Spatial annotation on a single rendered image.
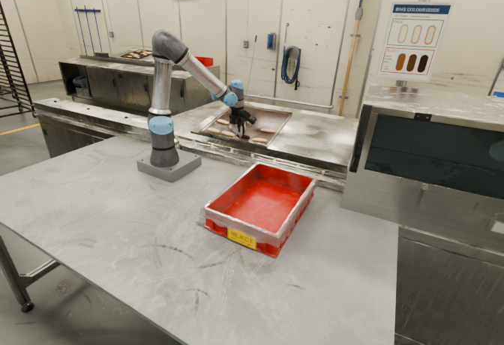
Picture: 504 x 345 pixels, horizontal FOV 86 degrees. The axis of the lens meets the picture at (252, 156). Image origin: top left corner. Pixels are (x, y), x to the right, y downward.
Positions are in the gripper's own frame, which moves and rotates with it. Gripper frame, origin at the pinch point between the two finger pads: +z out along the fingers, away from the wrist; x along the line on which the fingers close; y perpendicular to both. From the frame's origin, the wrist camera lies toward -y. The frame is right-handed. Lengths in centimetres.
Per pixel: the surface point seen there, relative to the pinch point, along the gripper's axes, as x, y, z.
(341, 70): -350, -9, 59
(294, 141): -7.8, -32.5, 1.9
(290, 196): 41, -47, 2
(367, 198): 36, -79, -6
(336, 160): 2, -61, 2
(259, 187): 41, -31, 2
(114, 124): 25, 89, -2
